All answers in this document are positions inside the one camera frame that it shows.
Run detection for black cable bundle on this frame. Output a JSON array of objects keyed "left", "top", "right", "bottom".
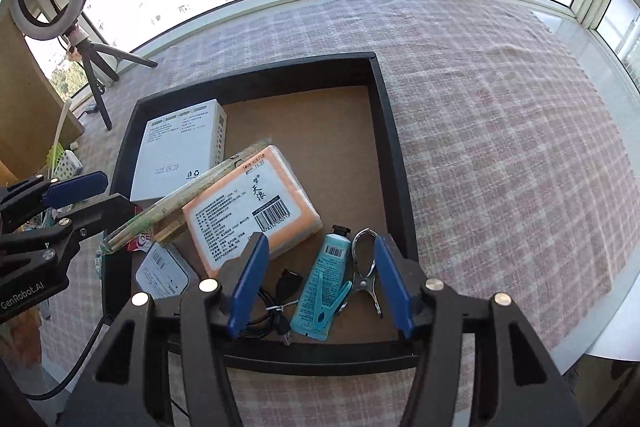
[{"left": 239, "top": 269, "right": 301, "bottom": 346}]

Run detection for white cardboard box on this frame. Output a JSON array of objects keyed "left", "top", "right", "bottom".
[{"left": 129, "top": 99, "right": 229, "bottom": 203}]

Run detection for metal spring clip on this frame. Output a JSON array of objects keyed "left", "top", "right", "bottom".
[{"left": 351, "top": 228, "right": 385, "bottom": 319}]

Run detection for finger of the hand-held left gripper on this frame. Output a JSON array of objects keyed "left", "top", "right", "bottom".
[
  {"left": 49, "top": 192, "right": 139, "bottom": 259},
  {"left": 0, "top": 170, "right": 110, "bottom": 234}
]

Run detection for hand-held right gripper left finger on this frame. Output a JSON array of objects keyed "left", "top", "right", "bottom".
[{"left": 57, "top": 231, "right": 272, "bottom": 427}]

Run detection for wooden board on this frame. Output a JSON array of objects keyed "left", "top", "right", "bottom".
[{"left": 0, "top": 6, "right": 84, "bottom": 180}]

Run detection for blue hand cream tube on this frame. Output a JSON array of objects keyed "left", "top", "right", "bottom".
[{"left": 289, "top": 224, "right": 354, "bottom": 341}]

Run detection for teal clothespin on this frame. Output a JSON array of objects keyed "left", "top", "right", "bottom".
[{"left": 312, "top": 269, "right": 354, "bottom": 328}]

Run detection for orange tissue pack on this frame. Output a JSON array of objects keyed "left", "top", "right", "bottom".
[{"left": 182, "top": 145, "right": 324, "bottom": 278}]

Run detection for chopsticks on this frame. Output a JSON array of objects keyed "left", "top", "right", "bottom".
[{"left": 102, "top": 139, "right": 274, "bottom": 256}]

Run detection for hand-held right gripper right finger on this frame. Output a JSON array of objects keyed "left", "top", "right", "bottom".
[{"left": 372, "top": 234, "right": 587, "bottom": 427}]

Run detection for pale blue case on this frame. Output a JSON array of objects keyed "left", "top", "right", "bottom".
[{"left": 134, "top": 241, "right": 190, "bottom": 301}]

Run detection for red white packet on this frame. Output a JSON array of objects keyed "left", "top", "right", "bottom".
[{"left": 122, "top": 231, "right": 156, "bottom": 253}]

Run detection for small wooden block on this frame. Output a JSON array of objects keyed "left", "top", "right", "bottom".
[{"left": 154, "top": 219, "right": 186, "bottom": 248}]

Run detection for thin black cable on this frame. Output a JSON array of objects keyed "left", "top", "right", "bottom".
[{"left": 29, "top": 314, "right": 114, "bottom": 401}]

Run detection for black rectangular tray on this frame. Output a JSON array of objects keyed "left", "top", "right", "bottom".
[{"left": 101, "top": 51, "right": 422, "bottom": 376}]

